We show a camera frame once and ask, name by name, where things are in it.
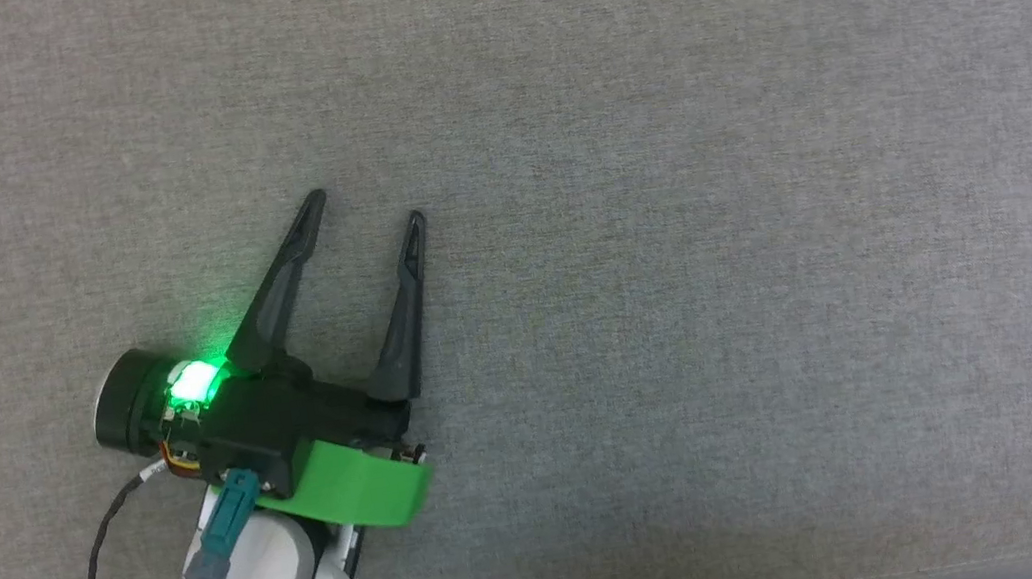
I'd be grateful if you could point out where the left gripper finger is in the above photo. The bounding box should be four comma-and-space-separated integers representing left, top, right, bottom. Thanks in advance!
342, 208, 452, 409
205, 189, 351, 377

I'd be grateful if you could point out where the grey fabric sofa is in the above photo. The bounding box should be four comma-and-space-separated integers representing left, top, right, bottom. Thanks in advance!
0, 0, 1032, 579

